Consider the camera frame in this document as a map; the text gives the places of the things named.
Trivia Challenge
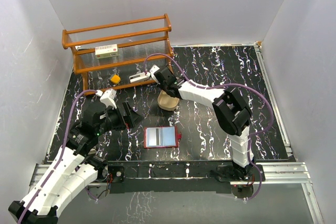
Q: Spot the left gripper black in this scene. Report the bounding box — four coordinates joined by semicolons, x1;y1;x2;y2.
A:
96;101;144;135

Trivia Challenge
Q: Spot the red leather card holder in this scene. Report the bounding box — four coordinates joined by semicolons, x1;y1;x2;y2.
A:
144;126;182;148

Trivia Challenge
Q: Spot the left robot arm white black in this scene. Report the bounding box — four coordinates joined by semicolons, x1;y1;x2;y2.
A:
8;102;143;223

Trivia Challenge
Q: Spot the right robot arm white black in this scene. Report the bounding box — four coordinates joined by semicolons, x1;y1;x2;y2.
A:
150;66;254;180

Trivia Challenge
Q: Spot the beige oval tray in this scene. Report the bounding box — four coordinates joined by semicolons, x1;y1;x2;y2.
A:
157;90;180;111

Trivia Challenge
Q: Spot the white stapler-like object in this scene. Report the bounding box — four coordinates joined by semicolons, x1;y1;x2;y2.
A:
129;72;151;83

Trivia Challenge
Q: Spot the yellow square object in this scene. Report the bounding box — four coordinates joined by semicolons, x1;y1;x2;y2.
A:
110;74;121;84

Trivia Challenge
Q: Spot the wooden shelf rack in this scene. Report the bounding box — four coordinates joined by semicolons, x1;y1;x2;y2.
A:
61;14;173;90

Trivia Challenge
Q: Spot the white red box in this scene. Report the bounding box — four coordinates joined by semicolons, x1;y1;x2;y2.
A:
95;44;119;58

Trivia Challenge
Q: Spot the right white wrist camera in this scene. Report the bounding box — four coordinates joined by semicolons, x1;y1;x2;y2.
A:
146;65;160;84

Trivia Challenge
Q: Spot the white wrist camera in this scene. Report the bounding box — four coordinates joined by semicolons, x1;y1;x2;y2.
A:
96;89;117;109
146;65;160;84

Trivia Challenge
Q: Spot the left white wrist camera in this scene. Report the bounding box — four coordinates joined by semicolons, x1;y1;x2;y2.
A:
96;89;117;109

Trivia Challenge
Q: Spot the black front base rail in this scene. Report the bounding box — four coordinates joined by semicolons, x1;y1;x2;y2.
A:
108;161;232;194

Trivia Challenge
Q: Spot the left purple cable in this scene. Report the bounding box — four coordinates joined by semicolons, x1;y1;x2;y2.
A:
17;90;104;224

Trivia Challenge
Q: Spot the purple cable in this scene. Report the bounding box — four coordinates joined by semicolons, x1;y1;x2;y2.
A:
143;54;274;201
17;90;104;224

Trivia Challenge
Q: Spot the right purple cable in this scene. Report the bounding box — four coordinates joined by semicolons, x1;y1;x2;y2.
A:
143;54;274;201

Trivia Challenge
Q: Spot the aluminium frame rail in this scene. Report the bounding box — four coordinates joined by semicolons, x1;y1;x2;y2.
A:
254;40;324;224

